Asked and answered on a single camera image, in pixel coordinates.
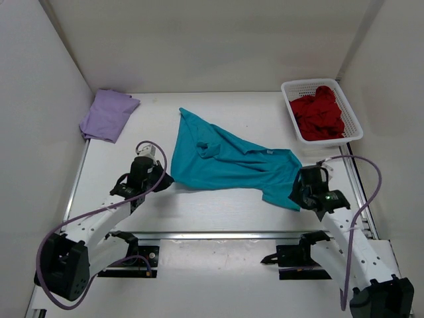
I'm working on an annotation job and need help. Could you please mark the teal t shirt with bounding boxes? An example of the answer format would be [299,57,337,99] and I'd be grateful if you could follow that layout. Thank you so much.
[170,108,301,211]

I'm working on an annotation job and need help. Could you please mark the purple t shirt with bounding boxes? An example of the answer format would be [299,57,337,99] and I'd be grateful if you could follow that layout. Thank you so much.
[79,89,140,144]

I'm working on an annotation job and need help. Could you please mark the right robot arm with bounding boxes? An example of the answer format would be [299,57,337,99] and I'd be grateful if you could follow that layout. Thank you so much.
[289,165,414,317]

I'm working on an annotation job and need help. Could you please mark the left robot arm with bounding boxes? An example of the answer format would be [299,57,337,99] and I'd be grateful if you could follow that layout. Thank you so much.
[34,154,174,301]

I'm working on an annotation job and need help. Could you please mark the white plastic basket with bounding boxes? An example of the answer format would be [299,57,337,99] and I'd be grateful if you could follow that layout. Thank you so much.
[281,78,363,149]

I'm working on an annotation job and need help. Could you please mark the red t shirt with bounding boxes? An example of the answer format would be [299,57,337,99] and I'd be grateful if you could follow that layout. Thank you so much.
[290,85,345,141]

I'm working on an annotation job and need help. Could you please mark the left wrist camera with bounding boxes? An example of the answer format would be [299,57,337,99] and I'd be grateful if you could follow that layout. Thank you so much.
[136,144,156,162]

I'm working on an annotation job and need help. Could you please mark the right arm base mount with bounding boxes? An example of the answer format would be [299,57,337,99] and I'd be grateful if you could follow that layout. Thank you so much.
[260,231,331,281]

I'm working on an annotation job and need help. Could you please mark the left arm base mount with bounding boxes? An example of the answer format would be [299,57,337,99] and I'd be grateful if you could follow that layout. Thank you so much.
[97,231,160,278]

